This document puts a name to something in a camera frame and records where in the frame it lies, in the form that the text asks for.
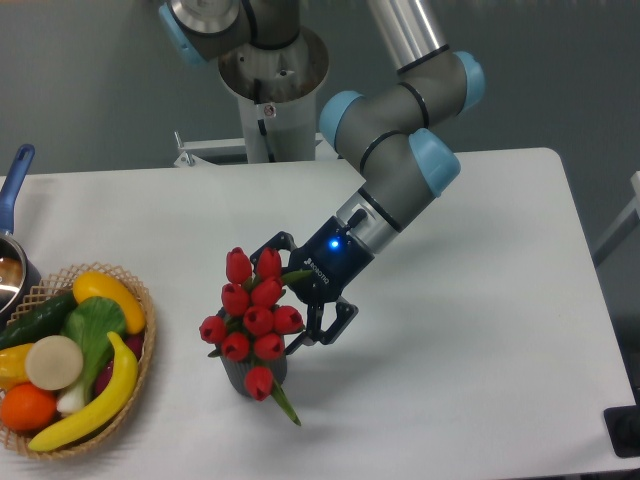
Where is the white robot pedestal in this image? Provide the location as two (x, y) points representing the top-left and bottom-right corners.
(218, 27), (329, 164)

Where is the black device at edge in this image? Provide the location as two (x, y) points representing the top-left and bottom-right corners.
(603, 405), (639, 458)

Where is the white metal base frame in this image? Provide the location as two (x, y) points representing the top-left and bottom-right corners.
(172, 130), (346, 169)

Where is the grey ribbed vase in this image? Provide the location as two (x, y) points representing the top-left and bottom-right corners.
(215, 307), (289, 399)

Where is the green bok choy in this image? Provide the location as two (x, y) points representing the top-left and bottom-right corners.
(57, 297), (126, 416)

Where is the orange fruit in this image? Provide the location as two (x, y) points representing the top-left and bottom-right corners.
(1, 383), (57, 432)

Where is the yellow bell pepper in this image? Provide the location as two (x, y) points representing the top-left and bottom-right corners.
(0, 343), (34, 391)

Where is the green cucumber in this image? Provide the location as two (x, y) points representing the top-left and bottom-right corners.
(1, 292), (77, 349)

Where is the woven wicker basket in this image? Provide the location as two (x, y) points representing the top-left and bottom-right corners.
(1, 263), (156, 460)

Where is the blue handled saucepan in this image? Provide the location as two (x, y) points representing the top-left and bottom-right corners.
(1, 144), (41, 330)

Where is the white frame at right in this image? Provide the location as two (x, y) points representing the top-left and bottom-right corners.
(592, 171), (639, 268)

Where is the red tulip bouquet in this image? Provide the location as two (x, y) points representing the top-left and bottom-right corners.
(199, 247), (310, 426)

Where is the beige round slice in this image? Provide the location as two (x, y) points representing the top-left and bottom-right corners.
(25, 335), (84, 391)

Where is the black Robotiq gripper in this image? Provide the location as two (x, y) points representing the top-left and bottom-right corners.
(248, 215), (376, 357)

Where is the purple red vegetable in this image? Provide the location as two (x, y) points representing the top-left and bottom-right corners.
(94, 333), (144, 397)

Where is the yellow banana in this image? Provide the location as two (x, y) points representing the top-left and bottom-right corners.
(28, 332), (138, 452)

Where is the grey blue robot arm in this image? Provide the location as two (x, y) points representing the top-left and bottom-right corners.
(159, 1), (486, 346)

